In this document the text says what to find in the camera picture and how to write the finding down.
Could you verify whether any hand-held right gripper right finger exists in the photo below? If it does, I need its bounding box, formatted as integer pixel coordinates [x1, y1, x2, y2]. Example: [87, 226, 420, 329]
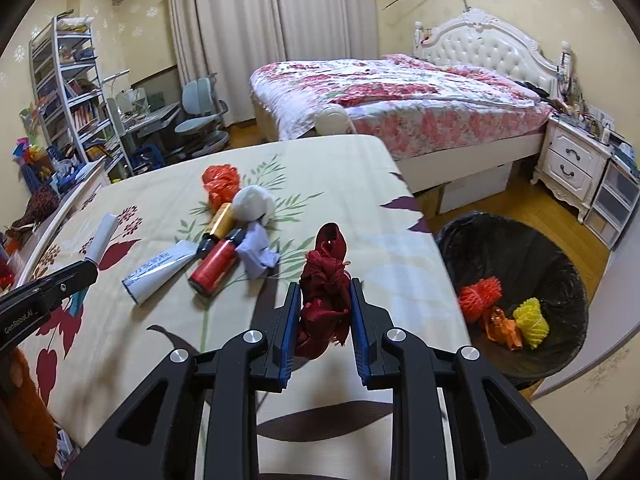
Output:
[349, 278, 590, 480]

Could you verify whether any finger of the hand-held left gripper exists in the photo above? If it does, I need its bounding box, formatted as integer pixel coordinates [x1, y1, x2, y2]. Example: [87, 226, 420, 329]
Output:
[0, 259, 99, 312]

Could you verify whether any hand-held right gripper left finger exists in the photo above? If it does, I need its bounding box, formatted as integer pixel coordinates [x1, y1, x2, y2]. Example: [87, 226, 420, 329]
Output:
[64, 281, 303, 480]

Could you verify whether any dark red fabric ribbon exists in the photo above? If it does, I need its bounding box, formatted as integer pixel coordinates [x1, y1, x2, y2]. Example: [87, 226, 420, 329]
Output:
[295, 223, 352, 359]

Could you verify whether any white paper roll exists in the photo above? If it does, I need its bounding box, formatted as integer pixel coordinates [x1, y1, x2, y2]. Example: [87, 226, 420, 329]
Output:
[82, 213, 119, 272]

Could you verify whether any lavender paper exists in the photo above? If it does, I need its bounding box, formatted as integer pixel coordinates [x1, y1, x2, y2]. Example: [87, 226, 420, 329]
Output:
[235, 222, 282, 281]

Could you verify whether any white printed tube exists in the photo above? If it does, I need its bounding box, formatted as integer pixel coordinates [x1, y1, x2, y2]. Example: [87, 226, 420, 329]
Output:
[122, 239, 199, 306]

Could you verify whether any red bottle black cap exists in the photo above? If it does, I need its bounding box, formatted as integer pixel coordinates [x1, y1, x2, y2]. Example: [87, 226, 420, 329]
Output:
[188, 228, 249, 299]

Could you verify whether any red foam fruit net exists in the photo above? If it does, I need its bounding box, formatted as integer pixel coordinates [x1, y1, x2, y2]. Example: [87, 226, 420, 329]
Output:
[457, 277, 504, 324]
[201, 164, 241, 210]

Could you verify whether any gold label brown bottle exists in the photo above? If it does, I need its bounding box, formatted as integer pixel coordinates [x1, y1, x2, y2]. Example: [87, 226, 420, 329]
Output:
[197, 202, 239, 262]

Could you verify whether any white paper ball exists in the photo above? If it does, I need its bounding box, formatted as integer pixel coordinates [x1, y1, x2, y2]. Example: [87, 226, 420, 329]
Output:
[233, 184, 276, 224]

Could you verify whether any orange plastic wrapper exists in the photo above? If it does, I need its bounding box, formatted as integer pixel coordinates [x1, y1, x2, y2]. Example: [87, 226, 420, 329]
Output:
[482, 306, 509, 344]

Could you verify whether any orange paper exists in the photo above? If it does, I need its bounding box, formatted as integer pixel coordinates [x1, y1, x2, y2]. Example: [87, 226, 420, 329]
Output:
[501, 317, 525, 351]

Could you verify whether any yellow foam fruit net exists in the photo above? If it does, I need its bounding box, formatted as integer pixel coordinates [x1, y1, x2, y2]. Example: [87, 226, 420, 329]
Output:
[512, 297, 550, 350]

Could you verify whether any black-lined trash bin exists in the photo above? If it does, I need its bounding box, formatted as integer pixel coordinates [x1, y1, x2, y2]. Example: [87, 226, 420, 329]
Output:
[434, 211, 590, 392]

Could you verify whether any person's left forearm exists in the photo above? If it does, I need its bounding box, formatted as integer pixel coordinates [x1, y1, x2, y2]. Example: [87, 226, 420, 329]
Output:
[0, 347, 57, 469]

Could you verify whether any brown knitted item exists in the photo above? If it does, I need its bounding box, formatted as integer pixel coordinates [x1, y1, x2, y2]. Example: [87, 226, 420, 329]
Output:
[10, 183, 60, 234]

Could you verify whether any colourful pinwheel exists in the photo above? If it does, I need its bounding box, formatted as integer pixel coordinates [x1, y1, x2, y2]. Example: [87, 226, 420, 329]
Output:
[15, 135, 51, 166]

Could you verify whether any floral beige tablecloth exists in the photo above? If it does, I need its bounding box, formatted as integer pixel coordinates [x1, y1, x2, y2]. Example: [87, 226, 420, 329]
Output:
[15, 135, 472, 480]

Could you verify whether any blue crate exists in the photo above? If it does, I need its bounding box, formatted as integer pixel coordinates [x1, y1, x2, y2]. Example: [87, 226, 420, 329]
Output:
[130, 144, 166, 171]

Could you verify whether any grey study desk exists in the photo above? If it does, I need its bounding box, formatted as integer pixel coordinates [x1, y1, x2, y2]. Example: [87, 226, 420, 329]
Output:
[107, 87, 181, 161]

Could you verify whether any white storage box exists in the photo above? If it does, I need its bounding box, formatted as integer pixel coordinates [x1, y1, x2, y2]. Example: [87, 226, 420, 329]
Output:
[440, 160, 514, 214]

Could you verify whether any white bookshelf with books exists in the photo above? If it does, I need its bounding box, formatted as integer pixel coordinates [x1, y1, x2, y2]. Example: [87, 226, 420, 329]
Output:
[29, 15, 134, 176]

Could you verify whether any white desk lamp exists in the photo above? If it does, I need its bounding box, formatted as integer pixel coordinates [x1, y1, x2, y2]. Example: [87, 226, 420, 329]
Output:
[102, 71, 132, 112]

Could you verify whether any blue-grey office chair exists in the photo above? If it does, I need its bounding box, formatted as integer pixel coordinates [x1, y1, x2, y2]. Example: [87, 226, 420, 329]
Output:
[174, 77, 231, 159]

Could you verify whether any cream chair backrest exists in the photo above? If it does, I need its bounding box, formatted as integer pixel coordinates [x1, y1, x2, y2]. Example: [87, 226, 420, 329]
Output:
[314, 105, 354, 137]

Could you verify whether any floral pink bedspread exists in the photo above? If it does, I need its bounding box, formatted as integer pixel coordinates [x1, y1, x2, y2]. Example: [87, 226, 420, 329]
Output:
[250, 54, 557, 159]

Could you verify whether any white nightstand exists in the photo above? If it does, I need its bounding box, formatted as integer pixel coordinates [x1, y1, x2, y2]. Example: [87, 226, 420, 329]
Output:
[531, 117, 612, 224]

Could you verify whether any clear plastic drawer unit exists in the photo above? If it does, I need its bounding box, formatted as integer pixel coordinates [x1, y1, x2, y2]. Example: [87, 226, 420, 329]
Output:
[584, 157, 639, 251]

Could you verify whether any beige curtain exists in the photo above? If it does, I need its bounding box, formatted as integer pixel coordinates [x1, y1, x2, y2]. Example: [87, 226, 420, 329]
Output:
[167, 0, 281, 131]
[272, 0, 379, 64]

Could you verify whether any black cloth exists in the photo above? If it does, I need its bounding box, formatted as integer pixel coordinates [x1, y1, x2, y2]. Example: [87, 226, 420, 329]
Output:
[520, 80, 554, 99]

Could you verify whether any group of toiletry bottles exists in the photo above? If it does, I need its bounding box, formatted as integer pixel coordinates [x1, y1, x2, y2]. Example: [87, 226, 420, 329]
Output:
[550, 95, 617, 136]

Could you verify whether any white bed tufted headboard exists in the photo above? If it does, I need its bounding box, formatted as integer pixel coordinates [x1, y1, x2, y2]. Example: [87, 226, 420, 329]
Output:
[250, 7, 562, 197]

